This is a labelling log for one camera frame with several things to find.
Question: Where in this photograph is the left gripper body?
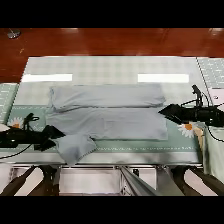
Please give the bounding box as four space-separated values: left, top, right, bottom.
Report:
18 128 48 148

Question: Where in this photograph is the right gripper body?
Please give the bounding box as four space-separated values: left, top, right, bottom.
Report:
157 103 210 126

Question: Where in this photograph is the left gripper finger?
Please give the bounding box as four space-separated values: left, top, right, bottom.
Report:
45 124 66 140
39 138 57 152

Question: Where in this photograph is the pale grey-blue T-shirt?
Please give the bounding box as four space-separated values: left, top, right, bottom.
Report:
44 83 169 167

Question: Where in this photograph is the pale green garment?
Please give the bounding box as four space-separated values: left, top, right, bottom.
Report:
201 124 224 176

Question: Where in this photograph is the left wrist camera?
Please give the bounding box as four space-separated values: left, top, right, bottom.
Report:
21 112 41 132

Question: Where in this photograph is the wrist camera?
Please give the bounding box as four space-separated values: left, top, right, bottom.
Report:
191 84 205 108
21 112 41 132

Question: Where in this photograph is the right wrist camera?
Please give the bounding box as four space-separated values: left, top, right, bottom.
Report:
191 84 205 108

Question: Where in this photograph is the black cable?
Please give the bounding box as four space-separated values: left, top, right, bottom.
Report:
0 143 34 160

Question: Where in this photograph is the silver frame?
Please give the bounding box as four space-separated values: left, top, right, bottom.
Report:
0 162 224 197

